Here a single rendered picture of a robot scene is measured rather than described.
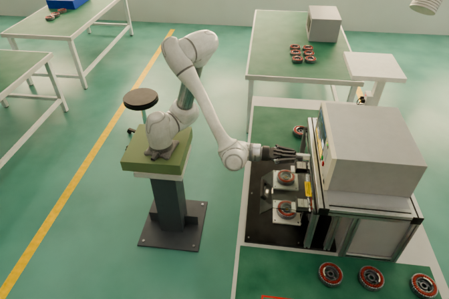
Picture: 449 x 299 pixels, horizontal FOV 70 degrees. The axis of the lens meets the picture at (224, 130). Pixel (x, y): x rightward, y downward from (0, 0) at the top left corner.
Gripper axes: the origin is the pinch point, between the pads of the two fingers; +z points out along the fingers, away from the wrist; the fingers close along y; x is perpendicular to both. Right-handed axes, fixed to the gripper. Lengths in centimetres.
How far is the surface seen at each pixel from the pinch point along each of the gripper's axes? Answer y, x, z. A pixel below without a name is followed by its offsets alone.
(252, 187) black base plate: -12.2, -41.1, -23.6
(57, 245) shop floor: -1, -118, -171
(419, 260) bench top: 23, -43, 63
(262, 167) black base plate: -31, -41, -18
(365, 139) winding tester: -0.1, 13.6, 26.0
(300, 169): -17.1, -26.3, 3.4
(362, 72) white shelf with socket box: -86, 2, 44
